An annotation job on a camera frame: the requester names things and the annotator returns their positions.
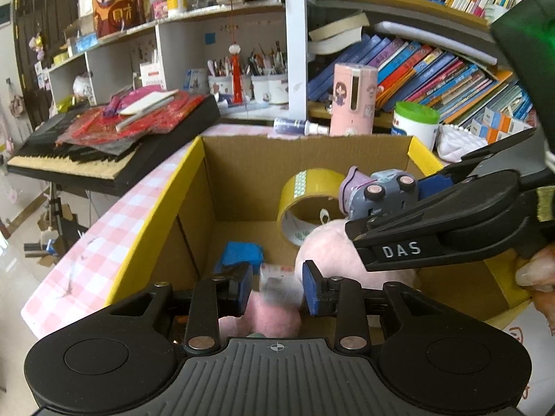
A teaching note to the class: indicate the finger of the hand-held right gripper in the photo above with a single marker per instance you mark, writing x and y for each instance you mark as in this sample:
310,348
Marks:
433,186
399,249

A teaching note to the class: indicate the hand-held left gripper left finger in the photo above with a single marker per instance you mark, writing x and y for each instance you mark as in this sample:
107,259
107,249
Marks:
243,290

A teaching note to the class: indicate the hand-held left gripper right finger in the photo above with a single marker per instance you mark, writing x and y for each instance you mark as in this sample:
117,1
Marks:
311,290

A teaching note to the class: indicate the small white packet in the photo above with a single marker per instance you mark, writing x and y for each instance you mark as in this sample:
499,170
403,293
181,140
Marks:
282,286

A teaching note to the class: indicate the blue packet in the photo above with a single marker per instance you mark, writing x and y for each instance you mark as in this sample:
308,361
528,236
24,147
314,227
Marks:
240,253

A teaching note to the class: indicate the pink round plush toy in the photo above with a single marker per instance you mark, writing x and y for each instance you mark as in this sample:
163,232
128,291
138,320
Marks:
269,318

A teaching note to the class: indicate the pink plush pig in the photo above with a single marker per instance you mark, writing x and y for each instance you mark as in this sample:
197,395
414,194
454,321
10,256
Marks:
325,242

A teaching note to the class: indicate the grey purple toy car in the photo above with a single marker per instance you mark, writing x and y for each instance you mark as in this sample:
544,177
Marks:
377,193

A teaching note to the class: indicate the yellow tape roll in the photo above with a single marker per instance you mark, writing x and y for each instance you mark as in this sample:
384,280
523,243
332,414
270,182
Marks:
299,186

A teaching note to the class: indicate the yellow cardboard box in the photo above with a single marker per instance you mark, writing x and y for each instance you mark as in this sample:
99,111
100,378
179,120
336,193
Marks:
243,182

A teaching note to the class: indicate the person's right hand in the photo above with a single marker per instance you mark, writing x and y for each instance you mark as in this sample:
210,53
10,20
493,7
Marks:
542,268

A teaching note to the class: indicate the green toy piece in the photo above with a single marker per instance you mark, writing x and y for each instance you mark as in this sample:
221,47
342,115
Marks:
256,335

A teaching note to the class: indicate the white quilted purse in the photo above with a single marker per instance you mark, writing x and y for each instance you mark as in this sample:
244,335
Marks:
455,143

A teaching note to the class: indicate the orange white blue boxes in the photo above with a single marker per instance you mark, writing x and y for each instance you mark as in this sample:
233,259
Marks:
498,125

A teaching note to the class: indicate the white jar green lid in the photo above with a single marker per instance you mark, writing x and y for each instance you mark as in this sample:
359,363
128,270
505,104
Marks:
414,125

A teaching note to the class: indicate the slanted row of colourful books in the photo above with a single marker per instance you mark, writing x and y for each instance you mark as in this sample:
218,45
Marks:
412,73

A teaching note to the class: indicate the pink cylinder holder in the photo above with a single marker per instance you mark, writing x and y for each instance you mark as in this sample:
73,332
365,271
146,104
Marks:
353,99

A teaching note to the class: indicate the white flat bar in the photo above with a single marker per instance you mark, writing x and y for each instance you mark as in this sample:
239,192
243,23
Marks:
433,37

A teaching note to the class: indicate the small spray bottle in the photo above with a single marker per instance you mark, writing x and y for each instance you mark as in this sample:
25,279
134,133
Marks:
295,126

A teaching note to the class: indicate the white pen cup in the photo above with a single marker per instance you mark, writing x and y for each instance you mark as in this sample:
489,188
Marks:
221,84
278,89
260,89

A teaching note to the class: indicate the pile of red envelopes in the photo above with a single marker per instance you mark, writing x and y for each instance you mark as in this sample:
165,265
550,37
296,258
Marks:
143,121

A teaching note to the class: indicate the black keyboard stand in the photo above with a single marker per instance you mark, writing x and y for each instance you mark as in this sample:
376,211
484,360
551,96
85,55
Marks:
56,221

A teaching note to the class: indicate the black electronic keyboard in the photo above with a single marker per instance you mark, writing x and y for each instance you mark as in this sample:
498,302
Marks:
86,160

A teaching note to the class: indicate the white flat book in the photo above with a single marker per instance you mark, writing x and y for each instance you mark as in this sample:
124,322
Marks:
147,104

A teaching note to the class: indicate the red white small box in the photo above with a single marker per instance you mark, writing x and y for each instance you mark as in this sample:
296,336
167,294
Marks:
152,77

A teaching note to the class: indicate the white cubby shelf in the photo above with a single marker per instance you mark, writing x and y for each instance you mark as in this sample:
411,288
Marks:
182,47

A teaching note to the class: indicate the cartoon figure paper bag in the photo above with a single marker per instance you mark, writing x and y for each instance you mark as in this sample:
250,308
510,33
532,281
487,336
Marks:
117,4

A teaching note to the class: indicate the dark wooden door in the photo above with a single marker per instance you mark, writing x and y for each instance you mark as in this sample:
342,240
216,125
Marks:
43,30

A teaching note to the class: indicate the wooden bookshelf white frame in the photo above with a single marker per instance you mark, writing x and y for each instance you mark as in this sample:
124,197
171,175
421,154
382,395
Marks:
297,52

